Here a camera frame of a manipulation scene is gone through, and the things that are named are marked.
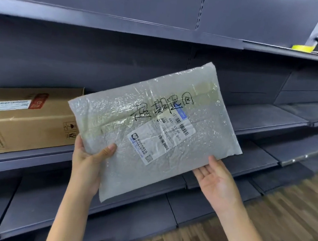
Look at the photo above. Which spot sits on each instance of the person's left hand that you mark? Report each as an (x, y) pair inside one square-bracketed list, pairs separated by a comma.
[(85, 170)]

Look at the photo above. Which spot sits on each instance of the loose grey metal shelf board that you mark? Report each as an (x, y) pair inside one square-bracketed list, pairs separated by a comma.
[(296, 150)]

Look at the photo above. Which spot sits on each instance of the person's left forearm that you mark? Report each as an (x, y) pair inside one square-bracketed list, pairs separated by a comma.
[(70, 217)]

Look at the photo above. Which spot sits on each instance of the yellow tape roll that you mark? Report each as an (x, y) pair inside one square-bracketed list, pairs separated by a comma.
[(303, 48)]

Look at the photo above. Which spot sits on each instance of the person's left thumb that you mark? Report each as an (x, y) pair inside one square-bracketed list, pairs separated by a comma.
[(104, 151)]

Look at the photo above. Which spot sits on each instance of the grey bubble mailer with label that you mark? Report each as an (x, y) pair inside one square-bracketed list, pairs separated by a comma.
[(153, 124)]

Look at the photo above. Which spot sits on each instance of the person's right forearm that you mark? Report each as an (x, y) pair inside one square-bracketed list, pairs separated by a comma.
[(244, 235)]

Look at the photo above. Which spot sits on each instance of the brown cardboard box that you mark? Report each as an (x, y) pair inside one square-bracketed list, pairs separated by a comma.
[(24, 119)]

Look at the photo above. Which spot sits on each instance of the person's right thumb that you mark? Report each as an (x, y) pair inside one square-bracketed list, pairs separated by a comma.
[(216, 164)]

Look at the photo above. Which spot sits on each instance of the grey metal shelving unit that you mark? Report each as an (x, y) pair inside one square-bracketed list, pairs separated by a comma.
[(104, 46)]

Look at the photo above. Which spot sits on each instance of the person's right hand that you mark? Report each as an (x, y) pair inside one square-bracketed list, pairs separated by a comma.
[(219, 189)]

